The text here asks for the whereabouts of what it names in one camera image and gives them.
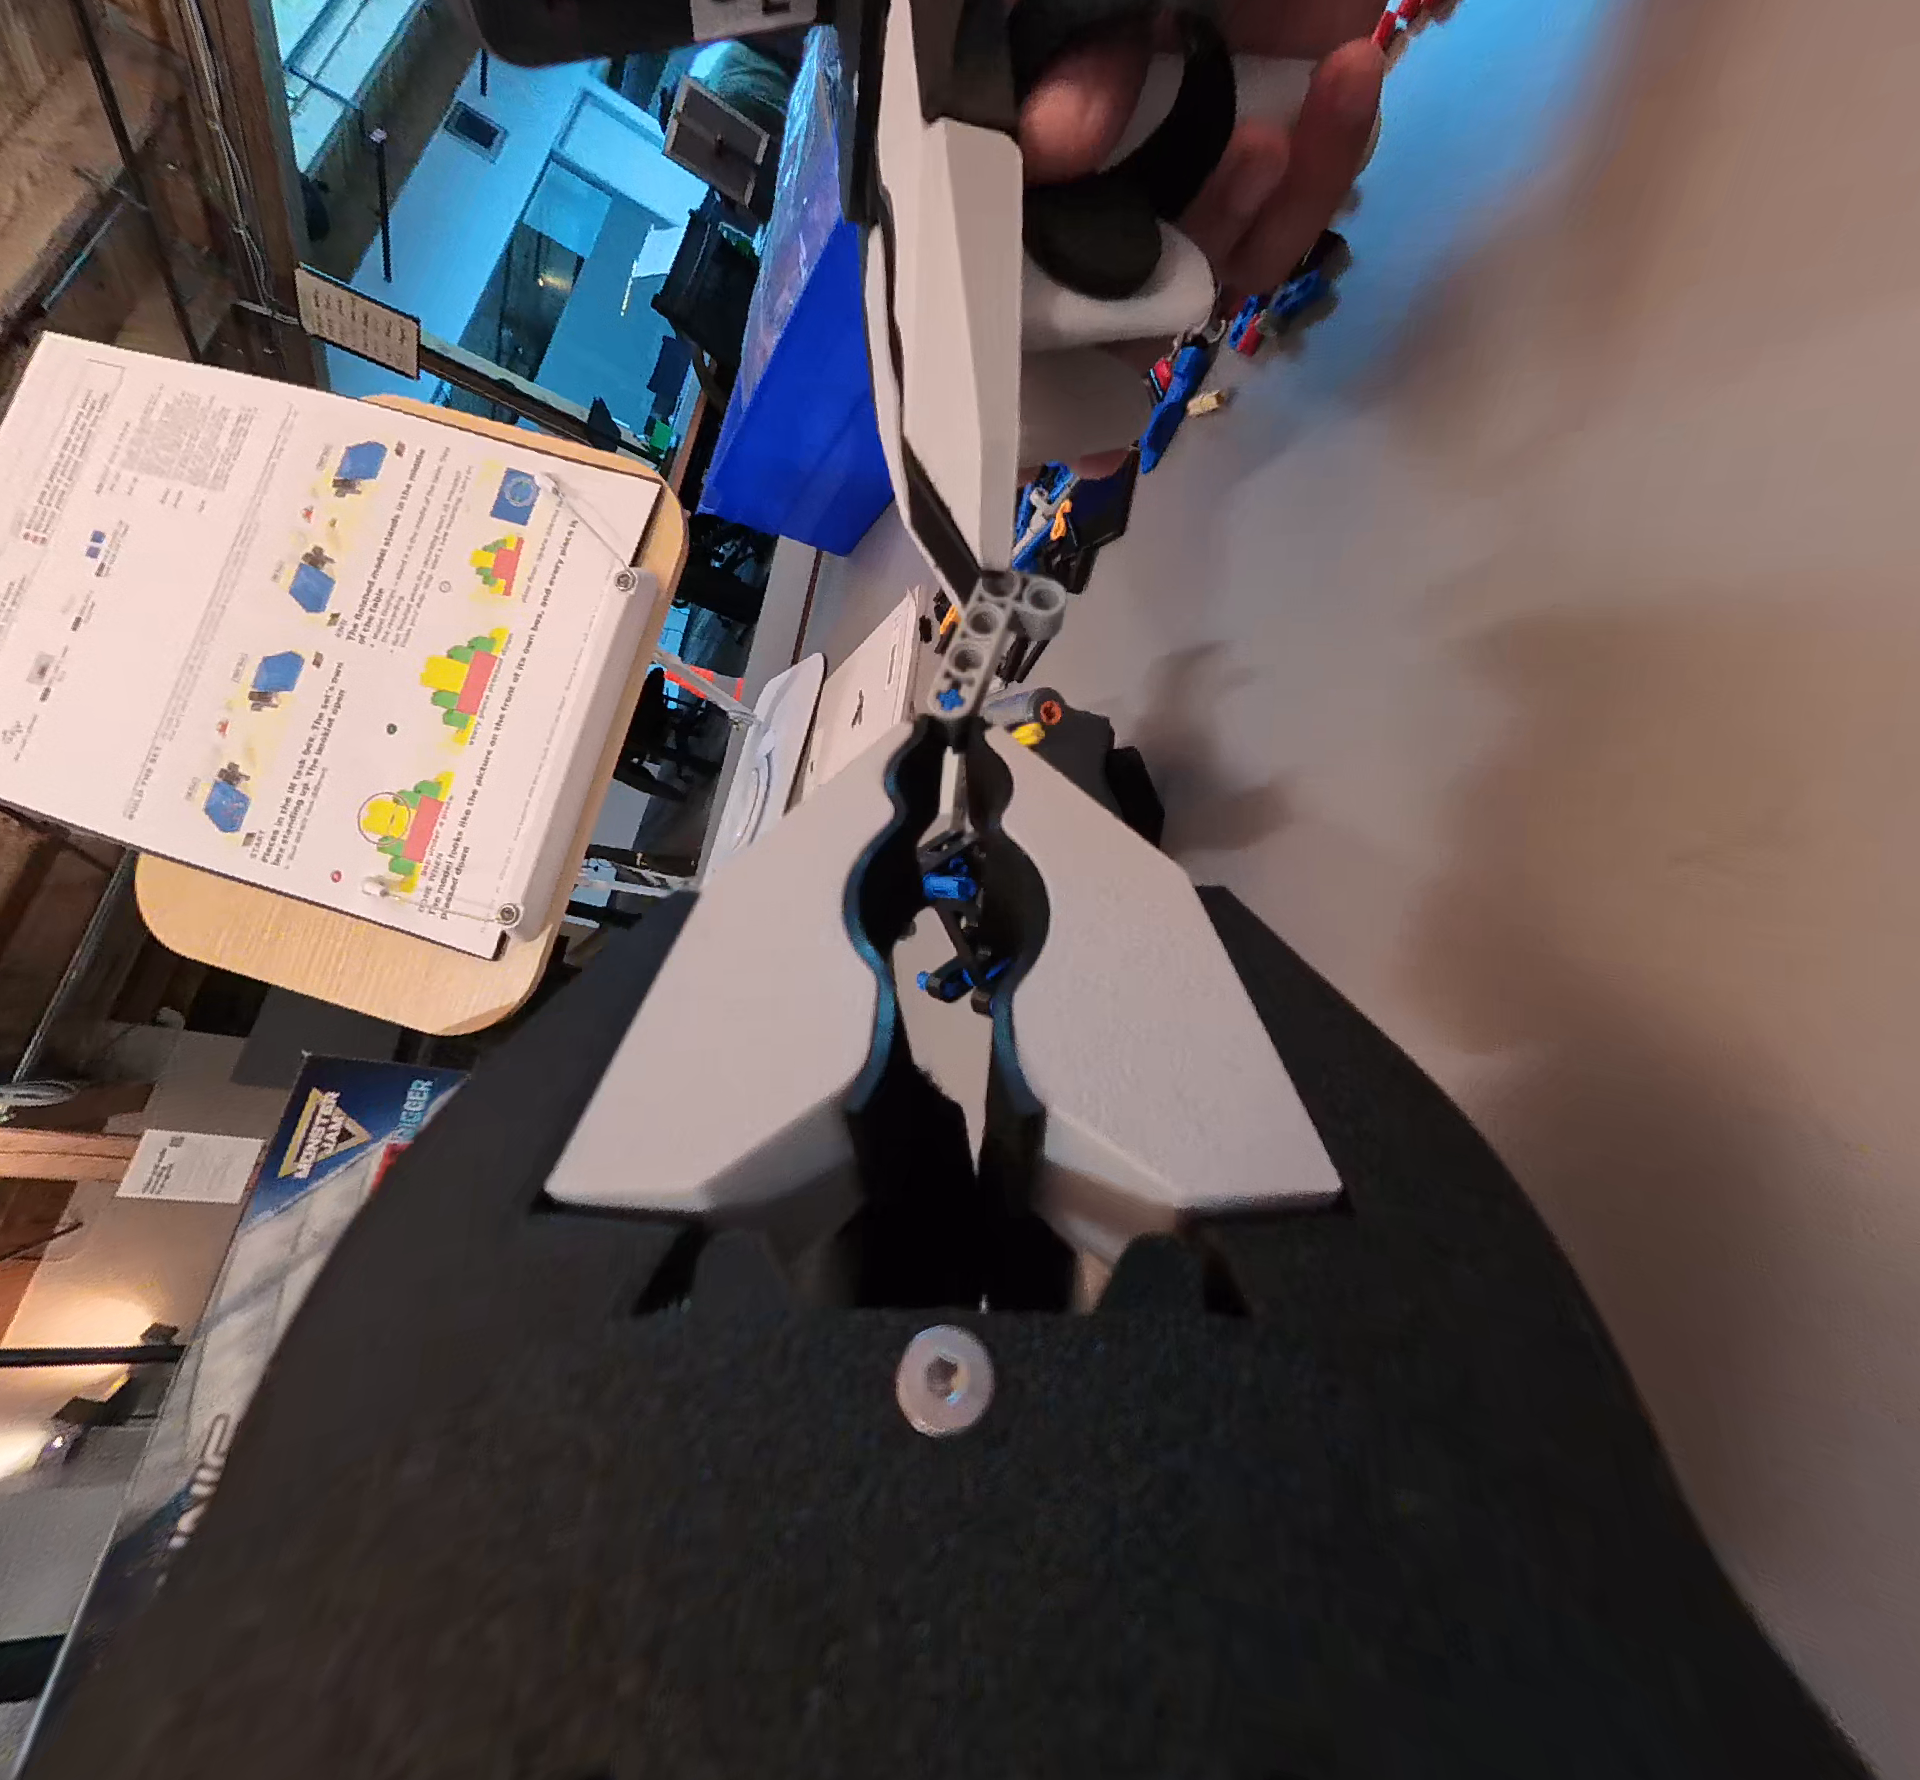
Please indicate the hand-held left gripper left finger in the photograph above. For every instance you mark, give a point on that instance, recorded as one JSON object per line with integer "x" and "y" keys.
{"x": 734, "y": 1044}

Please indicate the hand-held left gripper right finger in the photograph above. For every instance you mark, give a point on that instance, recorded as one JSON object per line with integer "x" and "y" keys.
{"x": 1153, "y": 1044}

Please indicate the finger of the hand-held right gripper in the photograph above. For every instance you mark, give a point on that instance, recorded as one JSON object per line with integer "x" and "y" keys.
{"x": 890, "y": 409}
{"x": 960, "y": 309}

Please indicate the partly built lego assembly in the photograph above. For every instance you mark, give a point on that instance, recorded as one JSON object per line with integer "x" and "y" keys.
{"x": 997, "y": 611}

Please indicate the pile of lego pieces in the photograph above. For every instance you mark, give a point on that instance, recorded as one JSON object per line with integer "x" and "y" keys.
{"x": 1185, "y": 377}

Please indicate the lego instruction booklet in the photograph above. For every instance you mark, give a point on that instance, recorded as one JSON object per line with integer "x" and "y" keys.
{"x": 871, "y": 670}

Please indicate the printed cardboard lego box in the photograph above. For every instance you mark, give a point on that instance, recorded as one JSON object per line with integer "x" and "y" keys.
{"x": 321, "y": 1136}

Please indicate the blue plastic bin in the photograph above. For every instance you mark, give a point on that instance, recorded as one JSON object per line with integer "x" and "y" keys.
{"x": 796, "y": 461}

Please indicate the clear plastic bag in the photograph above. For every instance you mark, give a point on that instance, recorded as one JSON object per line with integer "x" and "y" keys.
{"x": 811, "y": 205}

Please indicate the black office chair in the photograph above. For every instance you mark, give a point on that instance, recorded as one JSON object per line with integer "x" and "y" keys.
{"x": 707, "y": 282}

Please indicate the white stand base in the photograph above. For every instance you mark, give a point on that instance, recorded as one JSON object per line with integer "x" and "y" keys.
{"x": 777, "y": 730}

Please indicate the small paper sign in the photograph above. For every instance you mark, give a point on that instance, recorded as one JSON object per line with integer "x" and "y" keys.
{"x": 360, "y": 322}

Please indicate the printed instruction sheet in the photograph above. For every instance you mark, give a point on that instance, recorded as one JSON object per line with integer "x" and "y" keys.
{"x": 225, "y": 579}

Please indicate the white wall notice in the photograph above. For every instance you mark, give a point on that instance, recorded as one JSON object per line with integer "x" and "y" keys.
{"x": 189, "y": 1167}

